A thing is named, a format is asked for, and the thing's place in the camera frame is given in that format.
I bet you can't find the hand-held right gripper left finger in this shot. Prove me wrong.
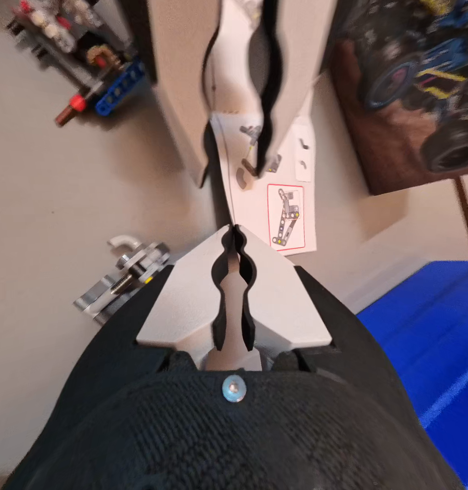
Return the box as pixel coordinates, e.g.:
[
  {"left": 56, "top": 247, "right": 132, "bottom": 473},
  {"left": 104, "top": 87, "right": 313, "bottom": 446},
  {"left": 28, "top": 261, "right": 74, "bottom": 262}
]
[{"left": 135, "top": 224, "right": 235, "bottom": 370}]

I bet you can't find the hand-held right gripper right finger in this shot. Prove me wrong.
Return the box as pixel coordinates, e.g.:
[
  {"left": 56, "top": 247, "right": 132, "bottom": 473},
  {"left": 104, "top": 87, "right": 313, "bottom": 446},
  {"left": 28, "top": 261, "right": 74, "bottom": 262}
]
[{"left": 234, "top": 224, "right": 333, "bottom": 369}]

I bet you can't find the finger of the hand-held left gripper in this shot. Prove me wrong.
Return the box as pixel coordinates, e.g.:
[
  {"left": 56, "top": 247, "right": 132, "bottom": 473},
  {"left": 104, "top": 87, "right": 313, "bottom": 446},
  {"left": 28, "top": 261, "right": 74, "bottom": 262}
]
[
  {"left": 147, "top": 0, "right": 224, "bottom": 189},
  {"left": 249, "top": 0, "right": 337, "bottom": 180}
]

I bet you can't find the lego chassis with blue beam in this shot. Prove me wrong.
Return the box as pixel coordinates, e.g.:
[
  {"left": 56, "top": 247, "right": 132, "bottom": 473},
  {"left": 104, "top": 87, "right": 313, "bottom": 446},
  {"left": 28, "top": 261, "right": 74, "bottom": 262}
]
[{"left": 6, "top": 0, "right": 146, "bottom": 128}]

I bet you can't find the grey lego shock absorber assembly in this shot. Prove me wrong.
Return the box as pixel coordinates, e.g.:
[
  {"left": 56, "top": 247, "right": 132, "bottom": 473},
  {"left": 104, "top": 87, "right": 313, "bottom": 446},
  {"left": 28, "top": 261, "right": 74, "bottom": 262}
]
[{"left": 73, "top": 241, "right": 171, "bottom": 326}]

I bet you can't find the grey curved lego piece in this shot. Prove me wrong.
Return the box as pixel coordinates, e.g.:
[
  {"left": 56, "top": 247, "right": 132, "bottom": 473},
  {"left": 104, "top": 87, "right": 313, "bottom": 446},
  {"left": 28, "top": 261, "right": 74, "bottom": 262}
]
[{"left": 107, "top": 235, "right": 141, "bottom": 253}]

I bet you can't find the open lego instruction booklet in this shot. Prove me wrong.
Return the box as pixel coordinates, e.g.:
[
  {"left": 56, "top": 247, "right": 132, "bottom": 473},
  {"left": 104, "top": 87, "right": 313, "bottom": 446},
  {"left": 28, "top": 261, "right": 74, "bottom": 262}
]
[{"left": 210, "top": 111, "right": 318, "bottom": 256}]

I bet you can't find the lego set box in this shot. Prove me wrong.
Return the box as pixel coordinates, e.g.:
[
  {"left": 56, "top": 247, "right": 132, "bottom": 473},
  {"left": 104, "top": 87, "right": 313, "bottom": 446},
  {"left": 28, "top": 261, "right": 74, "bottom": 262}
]
[{"left": 326, "top": 0, "right": 468, "bottom": 196}]

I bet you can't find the blue plastic bin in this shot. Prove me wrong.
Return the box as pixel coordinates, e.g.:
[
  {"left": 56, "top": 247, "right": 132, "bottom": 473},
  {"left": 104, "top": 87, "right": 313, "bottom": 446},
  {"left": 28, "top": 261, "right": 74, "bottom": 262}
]
[{"left": 356, "top": 260, "right": 468, "bottom": 490}]

